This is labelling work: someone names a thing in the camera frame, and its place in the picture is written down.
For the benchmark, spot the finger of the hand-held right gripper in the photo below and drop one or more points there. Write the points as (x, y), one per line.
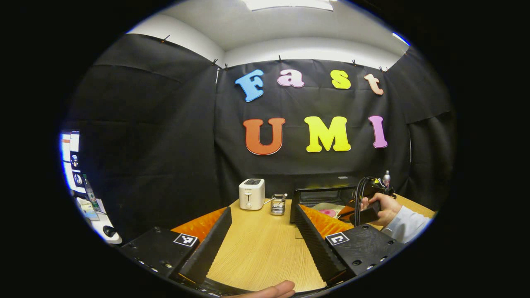
(347, 211)

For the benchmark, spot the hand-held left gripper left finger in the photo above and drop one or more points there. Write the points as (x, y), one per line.
(211, 244)

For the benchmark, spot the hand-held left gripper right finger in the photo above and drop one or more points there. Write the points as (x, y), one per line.
(316, 246)

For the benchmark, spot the pink round meat slice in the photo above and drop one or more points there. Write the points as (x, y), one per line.
(328, 212)

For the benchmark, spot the cream square plate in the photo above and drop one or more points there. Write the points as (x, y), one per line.
(321, 205)

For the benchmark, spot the black electric oven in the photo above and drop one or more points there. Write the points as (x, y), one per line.
(323, 183)

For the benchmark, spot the silver drink bottle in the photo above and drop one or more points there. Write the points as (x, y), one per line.
(386, 179)

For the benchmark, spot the white toaster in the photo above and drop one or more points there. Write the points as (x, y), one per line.
(251, 194)

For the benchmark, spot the black computer mouse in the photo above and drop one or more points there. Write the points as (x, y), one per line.
(110, 231)

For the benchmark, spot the black backdrop cloth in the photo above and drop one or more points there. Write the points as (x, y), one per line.
(165, 145)

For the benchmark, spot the white side desk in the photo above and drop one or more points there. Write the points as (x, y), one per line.
(97, 221)

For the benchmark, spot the green bottle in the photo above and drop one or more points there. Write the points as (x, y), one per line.
(90, 196)

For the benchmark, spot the computer monitor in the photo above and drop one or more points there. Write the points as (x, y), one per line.
(70, 142)

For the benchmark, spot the large ceiling light panel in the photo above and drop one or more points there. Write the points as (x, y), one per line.
(290, 4)

